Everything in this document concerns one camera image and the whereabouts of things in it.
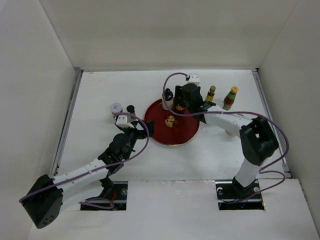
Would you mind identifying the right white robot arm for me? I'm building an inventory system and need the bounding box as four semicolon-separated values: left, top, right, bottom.
173;83;279;199

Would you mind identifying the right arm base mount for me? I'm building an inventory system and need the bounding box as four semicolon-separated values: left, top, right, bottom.
215;180;265;211

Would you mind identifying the black-cap pepper shaker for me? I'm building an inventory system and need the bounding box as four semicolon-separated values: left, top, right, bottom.
126;105;136;116

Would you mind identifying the small yellow-label oil bottle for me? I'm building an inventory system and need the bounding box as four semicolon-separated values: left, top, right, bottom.
205;85;216;102

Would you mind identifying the silver-lid blue-label jar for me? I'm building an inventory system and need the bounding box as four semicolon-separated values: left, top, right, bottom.
214;99;224;108

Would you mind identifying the grey-top white salt grinder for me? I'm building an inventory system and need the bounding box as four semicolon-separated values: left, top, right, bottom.
225;130;237;137

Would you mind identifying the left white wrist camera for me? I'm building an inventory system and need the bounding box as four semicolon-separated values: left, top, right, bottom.
115;114;134;129

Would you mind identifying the black-top white salt grinder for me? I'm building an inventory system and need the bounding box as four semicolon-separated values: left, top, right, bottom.
162;88;174;111

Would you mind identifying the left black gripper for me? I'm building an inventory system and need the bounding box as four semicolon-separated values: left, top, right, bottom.
119;120;154;160

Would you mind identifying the white-lid dark spice jar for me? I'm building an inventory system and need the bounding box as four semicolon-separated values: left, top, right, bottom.
109;102;123;118

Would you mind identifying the left aluminium table rail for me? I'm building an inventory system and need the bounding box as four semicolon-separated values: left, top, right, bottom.
48;67;84;177

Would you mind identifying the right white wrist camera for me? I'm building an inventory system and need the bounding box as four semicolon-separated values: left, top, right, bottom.
186;73;200;86

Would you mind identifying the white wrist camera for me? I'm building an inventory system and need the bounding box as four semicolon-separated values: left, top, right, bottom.
115;114;134;129
186;73;200;86

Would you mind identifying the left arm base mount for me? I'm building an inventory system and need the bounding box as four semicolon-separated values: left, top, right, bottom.
80;177;129;211

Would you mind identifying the right aluminium table rail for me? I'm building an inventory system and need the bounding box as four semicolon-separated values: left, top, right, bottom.
252;68;292;179

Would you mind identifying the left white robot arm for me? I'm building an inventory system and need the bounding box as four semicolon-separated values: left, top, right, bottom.
19;114;155;229

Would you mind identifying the red-lid chili sauce jar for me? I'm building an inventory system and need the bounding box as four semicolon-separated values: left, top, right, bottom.
174;104;186;114

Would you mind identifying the green-label red sauce bottle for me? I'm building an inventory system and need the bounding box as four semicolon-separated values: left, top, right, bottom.
222;86;239;111

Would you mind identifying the red round lacquer tray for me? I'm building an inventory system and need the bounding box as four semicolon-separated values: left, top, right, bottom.
144;99;200;146

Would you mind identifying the aluminium table rail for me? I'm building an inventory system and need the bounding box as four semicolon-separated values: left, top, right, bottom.
252;68;292;179
48;67;84;177

